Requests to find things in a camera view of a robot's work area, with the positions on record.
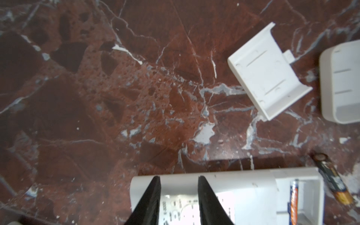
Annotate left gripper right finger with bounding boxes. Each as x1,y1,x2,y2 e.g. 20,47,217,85
197,176,234,225

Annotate black gold loose battery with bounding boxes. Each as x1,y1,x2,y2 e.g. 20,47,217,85
312,153,354,206

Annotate white remote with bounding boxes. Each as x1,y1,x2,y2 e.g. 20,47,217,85
130,167,324,225

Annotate orange battery in remote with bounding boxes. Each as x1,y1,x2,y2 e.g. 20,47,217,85
288,179,299,225

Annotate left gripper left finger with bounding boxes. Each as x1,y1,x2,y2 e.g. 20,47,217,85
125,176,161,225

